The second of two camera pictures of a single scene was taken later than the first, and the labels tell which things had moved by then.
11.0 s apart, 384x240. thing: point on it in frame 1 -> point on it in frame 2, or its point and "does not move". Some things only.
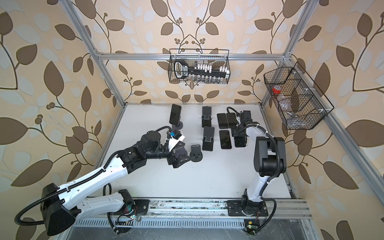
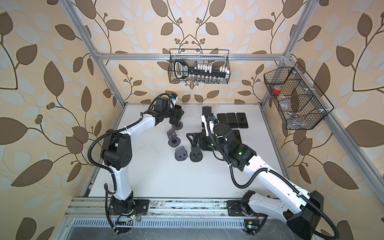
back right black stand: (206, 116) does not move
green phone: (232, 118) does not move
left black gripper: (177, 162) -> (179, 113)
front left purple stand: (180, 150) does not move
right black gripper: (234, 131) -> (197, 136)
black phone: (222, 120) does not move
